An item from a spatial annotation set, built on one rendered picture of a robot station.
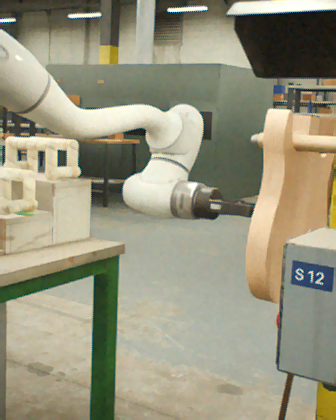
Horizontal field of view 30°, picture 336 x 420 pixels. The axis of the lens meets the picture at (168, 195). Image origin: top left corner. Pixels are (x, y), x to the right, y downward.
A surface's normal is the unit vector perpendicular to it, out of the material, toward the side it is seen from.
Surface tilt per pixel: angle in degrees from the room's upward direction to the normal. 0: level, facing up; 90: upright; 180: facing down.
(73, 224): 90
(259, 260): 97
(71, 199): 90
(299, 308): 90
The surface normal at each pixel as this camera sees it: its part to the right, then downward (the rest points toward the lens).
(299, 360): -0.54, 0.08
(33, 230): 0.80, 0.11
